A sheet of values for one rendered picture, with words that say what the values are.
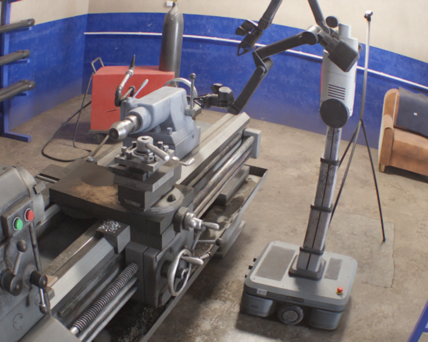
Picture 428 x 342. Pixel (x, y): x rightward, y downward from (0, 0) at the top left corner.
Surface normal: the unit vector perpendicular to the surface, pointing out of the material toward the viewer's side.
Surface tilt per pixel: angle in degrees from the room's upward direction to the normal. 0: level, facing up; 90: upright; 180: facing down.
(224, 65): 90
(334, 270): 0
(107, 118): 90
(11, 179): 45
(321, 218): 90
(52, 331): 32
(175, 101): 82
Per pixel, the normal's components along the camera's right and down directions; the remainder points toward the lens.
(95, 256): 0.60, -0.61
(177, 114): 0.90, -0.11
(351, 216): 0.07, -0.90
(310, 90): -0.36, 0.38
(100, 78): -0.02, 0.43
